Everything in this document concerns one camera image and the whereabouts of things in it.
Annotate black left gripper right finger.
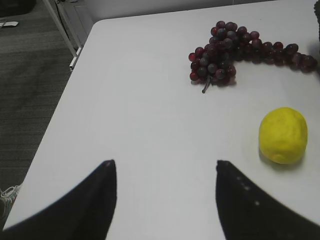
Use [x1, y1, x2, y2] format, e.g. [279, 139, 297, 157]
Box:
[215, 160, 320, 240]

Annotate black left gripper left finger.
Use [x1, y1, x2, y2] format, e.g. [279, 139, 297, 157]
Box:
[0, 160, 117, 240]

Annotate black woven basket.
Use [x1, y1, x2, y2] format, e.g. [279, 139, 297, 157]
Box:
[313, 0, 320, 42]

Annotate white sneaker with laces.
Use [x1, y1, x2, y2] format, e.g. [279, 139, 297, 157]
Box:
[0, 185, 21, 229]

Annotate yellow lemon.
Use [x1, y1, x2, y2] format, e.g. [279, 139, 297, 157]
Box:
[258, 107, 308, 165]

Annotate dark red grape bunch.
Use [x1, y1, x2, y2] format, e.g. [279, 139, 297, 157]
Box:
[188, 20, 318, 93]

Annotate white paper on floor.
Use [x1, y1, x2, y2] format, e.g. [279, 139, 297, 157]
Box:
[0, 21, 19, 28]

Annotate white table leg frame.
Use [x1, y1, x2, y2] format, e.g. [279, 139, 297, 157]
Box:
[42, 0, 83, 72]

